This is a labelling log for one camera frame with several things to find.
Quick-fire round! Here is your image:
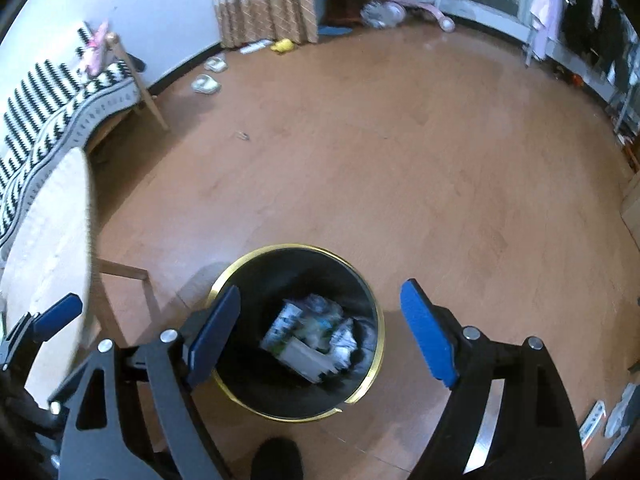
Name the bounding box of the black gold-rimmed trash bin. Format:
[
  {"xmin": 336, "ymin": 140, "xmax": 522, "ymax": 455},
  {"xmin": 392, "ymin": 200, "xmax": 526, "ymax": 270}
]
[{"xmin": 208, "ymin": 244, "xmax": 385, "ymax": 422}]

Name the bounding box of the white slipper far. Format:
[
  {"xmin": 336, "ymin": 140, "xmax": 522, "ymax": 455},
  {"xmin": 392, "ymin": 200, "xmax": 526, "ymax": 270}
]
[{"xmin": 204, "ymin": 55, "xmax": 228, "ymax": 74}]

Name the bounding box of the striped black white sofa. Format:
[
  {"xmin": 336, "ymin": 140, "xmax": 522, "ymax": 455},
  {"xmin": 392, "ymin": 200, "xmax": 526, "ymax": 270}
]
[{"xmin": 1, "ymin": 22, "xmax": 167, "ymax": 259}]

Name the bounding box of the person's black shoe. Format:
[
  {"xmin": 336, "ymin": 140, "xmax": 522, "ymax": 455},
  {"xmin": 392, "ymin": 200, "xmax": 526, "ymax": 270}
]
[{"xmin": 250, "ymin": 437, "xmax": 304, "ymax": 480}]

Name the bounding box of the pink kids tricycle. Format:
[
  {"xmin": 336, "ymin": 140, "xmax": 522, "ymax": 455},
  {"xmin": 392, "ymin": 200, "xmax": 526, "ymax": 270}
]
[{"xmin": 360, "ymin": 0, "xmax": 456, "ymax": 32}]

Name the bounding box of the clothes rack with garments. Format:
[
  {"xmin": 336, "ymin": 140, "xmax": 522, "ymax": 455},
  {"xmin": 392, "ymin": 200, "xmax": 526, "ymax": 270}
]
[{"xmin": 525, "ymin": 0, "xmax": 639, "ymax": 138}]

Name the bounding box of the white green carton box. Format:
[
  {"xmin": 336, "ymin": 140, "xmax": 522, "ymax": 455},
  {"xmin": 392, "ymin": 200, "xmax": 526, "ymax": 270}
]
[{"xmin": 277, "ymin": 337, "xmax": 338, "ymax": 384}]

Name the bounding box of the white blue wipes pack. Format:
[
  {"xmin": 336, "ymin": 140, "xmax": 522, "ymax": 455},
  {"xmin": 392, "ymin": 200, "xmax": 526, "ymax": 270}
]
[{"xmin": 329, "ymin": 318, "xmax": 376, "ymax": 373}]

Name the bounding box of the silver green box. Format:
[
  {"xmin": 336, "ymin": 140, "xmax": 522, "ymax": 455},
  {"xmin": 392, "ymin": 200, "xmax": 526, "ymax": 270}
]
[{"xmin": 259, "ymin": 301, "xmax": 304, "ymax": 356}]

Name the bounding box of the yellow toy duck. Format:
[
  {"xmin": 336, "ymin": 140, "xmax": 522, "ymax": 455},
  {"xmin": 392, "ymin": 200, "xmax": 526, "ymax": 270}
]
[{"xmin": 270, "ymin": 38, "xmax": 296, "ymax": 54}]

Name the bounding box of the white paper on floor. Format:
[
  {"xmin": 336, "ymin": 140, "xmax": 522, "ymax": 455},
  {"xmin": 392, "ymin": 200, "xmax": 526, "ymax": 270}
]
[{"xmin": 239, "ymin": 39, "xmax": 273, "ymax": 55}]

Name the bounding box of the beige patterned curtain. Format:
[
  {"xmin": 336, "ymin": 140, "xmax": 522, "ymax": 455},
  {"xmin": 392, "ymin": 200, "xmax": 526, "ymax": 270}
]
[{"xmin": 213, "ymin": 0, "xmax": 318, "ymax": 49}]

